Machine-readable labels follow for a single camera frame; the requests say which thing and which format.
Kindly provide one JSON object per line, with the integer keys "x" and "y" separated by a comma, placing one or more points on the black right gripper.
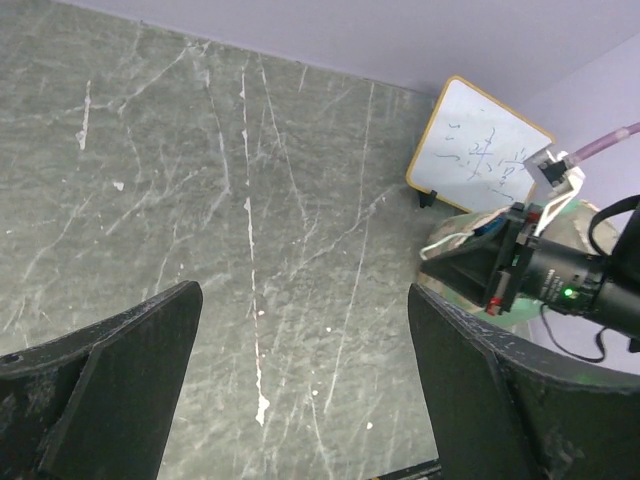
{"x": 493, "y": 269}

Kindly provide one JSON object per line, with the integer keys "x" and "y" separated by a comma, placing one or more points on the green printed paper bag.
{"x": 568, "y": 228}

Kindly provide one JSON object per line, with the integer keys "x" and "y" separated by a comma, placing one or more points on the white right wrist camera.
{"x": 559, "y": 178}

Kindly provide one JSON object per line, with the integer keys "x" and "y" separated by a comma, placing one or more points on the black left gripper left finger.
{"x": 98, "y": 403}

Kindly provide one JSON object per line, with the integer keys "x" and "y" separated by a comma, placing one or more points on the small whiteboard yellow frame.
{"x": 473, "y": 151}

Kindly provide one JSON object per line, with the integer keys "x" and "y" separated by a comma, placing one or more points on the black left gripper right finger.
{"x": 502, "y": 407}

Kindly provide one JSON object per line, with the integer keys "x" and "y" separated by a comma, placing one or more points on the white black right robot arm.
{"x": 505, "y": 260}

